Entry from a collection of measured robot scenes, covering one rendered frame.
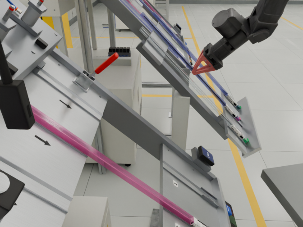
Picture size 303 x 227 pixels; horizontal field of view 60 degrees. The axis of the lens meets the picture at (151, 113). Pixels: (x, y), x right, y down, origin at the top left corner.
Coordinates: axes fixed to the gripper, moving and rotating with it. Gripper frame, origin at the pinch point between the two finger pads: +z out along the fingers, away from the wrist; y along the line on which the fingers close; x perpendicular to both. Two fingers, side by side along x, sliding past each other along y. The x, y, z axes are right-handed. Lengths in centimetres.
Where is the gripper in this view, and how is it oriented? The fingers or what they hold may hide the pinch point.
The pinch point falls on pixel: (194, 71)
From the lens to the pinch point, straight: 91.7
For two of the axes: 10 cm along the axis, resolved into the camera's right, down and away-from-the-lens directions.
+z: -6.9, 5.3, 4.9
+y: -1.8, 5.3, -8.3
